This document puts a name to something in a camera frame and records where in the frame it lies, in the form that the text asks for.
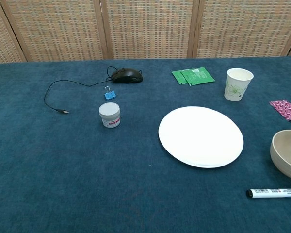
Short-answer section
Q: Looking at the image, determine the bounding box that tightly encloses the woven folding screen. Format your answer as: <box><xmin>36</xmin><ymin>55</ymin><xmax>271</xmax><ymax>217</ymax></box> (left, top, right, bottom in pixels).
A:
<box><xmin>0</xmin><ymin>0</ymin><xmax>291</xmax><ymax>65</ymax></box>

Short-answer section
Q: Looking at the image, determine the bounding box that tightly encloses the pink patterned packet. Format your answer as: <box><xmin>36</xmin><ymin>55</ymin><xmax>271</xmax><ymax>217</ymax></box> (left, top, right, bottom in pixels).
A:
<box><xmin>269</xmin><ymin>99</ymin><xmax>291</xmax><ymax>121</ymax></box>

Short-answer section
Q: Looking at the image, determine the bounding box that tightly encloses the small beige bowl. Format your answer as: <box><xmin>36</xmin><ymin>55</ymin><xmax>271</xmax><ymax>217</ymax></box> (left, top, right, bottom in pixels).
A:
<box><xmin>270</xmin><ymin>129</ymin><xmax>291</xmax><ymax>182</ymax></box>

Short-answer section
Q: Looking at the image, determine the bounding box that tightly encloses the black mouse usb cable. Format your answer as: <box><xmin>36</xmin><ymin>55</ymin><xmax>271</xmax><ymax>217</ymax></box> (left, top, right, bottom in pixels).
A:
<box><xmin>44</xmin><ymin>66</ymin><xmax>143</xmax><ymax>114</ymax></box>

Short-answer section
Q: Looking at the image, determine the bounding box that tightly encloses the paper cup green floral print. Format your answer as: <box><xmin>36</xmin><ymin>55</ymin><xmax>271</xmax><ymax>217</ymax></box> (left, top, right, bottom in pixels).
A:
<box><xmin>224</xmin><ymin>68</ymin><xmax>254</xmax><ymax>102</ymax></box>

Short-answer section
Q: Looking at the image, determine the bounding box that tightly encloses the blue binder clip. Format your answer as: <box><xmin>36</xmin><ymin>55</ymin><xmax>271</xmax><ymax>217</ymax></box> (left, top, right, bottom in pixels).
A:
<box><xmin>104</xmin><ymin>86</ymin><xmax>117</xmax><ymax>101</ymax></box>

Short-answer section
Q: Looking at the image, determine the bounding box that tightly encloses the white round plate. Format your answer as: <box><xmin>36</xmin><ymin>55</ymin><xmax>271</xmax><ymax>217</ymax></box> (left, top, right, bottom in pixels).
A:
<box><xmin>158</xmin><ymin>106</ymin><xmax>244</xmax><ymax>168</ymax></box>

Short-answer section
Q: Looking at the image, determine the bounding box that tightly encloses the blue tablecloth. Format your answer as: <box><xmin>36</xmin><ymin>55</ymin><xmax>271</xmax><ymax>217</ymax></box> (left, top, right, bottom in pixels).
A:
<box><xmin>0</xmin><ymin>56</ymin><xmax>291</xmax><ymax>233</ymax></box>

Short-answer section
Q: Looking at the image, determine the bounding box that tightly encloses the black computer mouse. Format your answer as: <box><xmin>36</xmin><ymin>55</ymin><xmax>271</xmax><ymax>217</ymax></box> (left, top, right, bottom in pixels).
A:
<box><xmin>111</xmin><ymin>68</ymin><xmax>144</xmax><ymax>84</ymax></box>

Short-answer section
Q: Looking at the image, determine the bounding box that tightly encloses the green sachet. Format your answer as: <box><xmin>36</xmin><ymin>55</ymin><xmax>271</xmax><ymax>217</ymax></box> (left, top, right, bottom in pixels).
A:
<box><xmin>171</xmin><ymin>69</ymin><xmax>189</xmax><ymax>85</ymax></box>
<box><xmin>180</xmin><ymin>67</ymin><xmax>216</xmax><ymax>86</ymax></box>

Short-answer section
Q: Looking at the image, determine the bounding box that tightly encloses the white marker black cap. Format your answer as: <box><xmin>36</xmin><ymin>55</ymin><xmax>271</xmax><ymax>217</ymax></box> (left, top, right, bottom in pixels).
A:
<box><xmin>246</xmin><ymin>188</ymin><xmax>291</xmax><ymax>199</ymax></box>

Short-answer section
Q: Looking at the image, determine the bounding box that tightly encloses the white jar red label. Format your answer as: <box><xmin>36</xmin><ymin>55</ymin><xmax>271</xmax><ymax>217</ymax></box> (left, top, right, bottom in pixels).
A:
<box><xmin>98</xmin><ymin>102</ymin><xmax>121</xmax><ymax>129</ymax></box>

